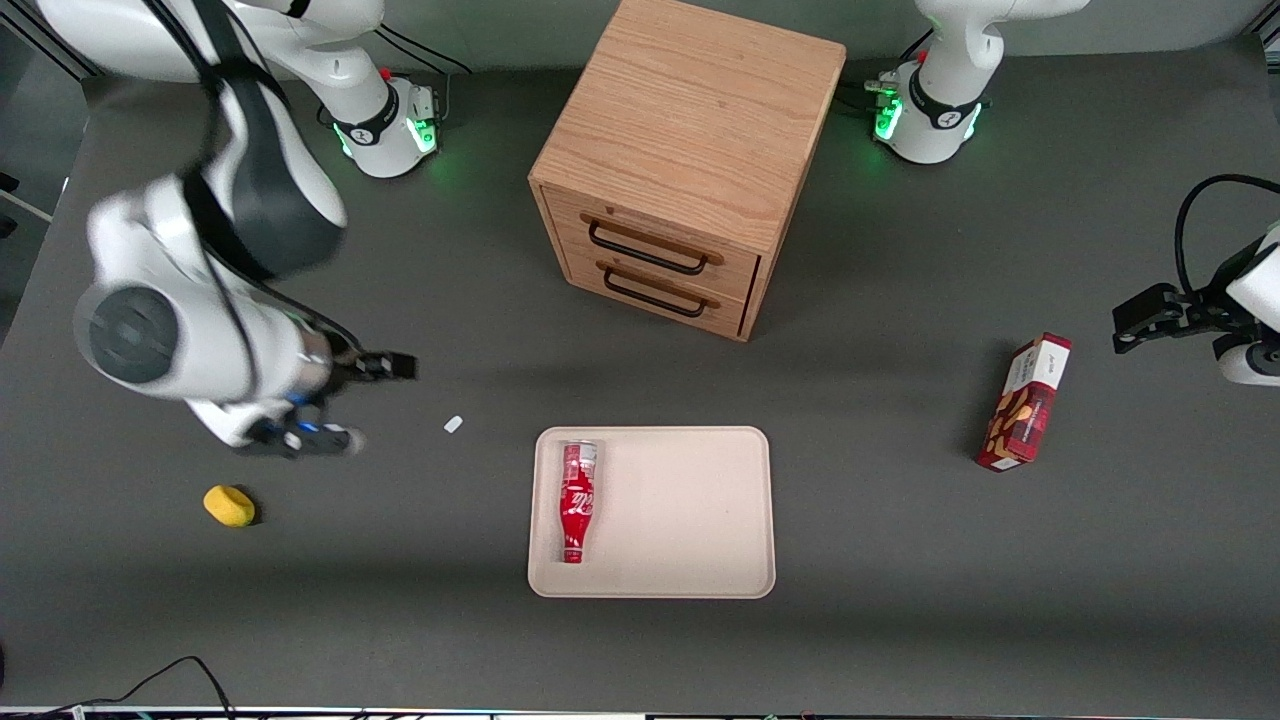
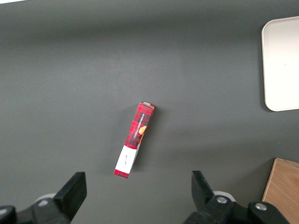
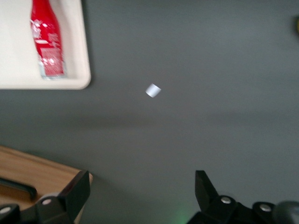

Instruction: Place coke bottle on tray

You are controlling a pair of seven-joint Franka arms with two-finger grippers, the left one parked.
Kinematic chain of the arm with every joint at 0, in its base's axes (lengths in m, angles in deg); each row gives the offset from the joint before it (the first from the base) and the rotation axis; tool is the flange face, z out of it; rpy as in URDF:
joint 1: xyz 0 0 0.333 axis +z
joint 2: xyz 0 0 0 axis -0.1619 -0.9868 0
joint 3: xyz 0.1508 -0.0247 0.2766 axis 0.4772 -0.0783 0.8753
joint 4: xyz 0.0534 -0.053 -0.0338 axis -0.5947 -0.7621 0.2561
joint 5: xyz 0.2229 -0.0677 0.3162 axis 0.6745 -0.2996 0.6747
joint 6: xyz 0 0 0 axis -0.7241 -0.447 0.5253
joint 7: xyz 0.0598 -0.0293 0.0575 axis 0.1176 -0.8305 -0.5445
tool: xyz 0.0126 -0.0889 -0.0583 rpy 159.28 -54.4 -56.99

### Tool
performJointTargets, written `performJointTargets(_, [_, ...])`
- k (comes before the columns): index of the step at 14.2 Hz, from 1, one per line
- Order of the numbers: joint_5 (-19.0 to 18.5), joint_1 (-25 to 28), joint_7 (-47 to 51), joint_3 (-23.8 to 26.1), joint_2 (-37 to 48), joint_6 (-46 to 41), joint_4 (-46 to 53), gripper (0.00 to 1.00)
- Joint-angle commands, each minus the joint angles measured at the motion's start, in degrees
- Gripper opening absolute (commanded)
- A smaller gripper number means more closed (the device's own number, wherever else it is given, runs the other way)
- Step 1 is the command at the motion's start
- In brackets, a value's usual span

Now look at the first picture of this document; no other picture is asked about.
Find cream plastic tray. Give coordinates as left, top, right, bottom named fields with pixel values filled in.
left=527, top=426, right=777, bottom=600

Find wooden upper drawer front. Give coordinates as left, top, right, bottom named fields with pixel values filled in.
left=545, top=188, right=763, bottom=303

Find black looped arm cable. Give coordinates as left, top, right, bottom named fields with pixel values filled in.
left=1175, top=174, right=1280, bottom=296

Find thin black cable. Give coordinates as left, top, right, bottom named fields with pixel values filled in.
left=30, top=655, right=237, bottom=720

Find black drawer handle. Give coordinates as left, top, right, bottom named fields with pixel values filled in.
left=602, top=262, right=709, bottom=319
left=588, top=220, right=711, bottom=276

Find black upper drawer handle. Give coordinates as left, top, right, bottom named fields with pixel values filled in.
left=588, top=220, right=711, bottom=276

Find wooden drawer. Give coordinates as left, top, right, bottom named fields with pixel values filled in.
left=562, top=243, right=757, bottom=339
left=545, top=188, right=763, bottom=303

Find red snack box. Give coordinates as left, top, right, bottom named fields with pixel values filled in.
left=975, top=332, right=1073, bottom=473

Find black lower drawer handle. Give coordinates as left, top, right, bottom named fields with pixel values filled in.
left=602, top=262, right=709, bottom=319

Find red coke bottle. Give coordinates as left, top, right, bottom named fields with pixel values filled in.
left=558, top=440, right=601, bottom=565

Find wooden lower drawer front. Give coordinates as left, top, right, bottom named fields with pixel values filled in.
left=562, top=243, right=757, bottom=339

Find yellow sponge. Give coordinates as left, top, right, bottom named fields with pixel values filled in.
left=203, top=485, right=257, bottom=528

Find black base cable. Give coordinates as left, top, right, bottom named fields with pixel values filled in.
left=376, top=22, right=473, bottom=77

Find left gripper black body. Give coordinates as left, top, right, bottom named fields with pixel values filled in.
left=1178, top=285, right=1231, bottom=336

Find wooden drawer cabinet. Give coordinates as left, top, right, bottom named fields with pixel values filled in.
left=528, top=0, right=848, bottom=343

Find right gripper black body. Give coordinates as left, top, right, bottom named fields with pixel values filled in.
left=328, top=345, right=383, bottom=393

